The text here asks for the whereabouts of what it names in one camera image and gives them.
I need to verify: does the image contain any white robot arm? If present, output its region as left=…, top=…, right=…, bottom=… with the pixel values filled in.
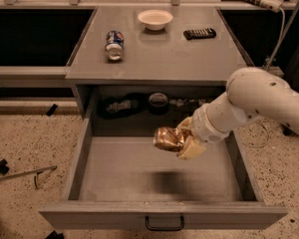
left=177, top=67, right=299, bottom=159

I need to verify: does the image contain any blue soda can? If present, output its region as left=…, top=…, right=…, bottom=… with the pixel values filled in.
left=105, top=30, right=124, bottom=61

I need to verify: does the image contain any black bracket on floor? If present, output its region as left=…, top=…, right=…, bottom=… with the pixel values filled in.
left=0, top=159, right=9, bottom=175

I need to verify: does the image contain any black drawer handle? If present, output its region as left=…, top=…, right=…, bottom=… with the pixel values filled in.
left=145, top=216, right=185, bottom=232

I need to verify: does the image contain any black remote control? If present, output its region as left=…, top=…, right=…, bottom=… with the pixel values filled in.
left=183, top=28, right=216, bottom=40

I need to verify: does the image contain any round cable grommet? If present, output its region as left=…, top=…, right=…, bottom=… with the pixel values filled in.
left=149, top=93, right=168, bottom=108

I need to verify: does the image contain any grey cabinet desk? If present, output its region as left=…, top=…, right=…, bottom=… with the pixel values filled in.
left=65, top=5, right=256, bottom=120

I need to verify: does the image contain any metal rod on floor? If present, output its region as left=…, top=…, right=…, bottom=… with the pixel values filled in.
left=0, top=165, right=58, bottom=182

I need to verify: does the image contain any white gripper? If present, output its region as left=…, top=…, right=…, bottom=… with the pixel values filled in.
left=176, top=105, right=229, bottom=160

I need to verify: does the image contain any white bowl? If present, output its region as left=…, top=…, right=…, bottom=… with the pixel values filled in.
left=138, top=9, right=173, bottom=31

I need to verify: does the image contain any grey open top drawer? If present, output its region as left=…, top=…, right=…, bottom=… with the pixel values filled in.
left=40, top=119, right=287, bottom=230

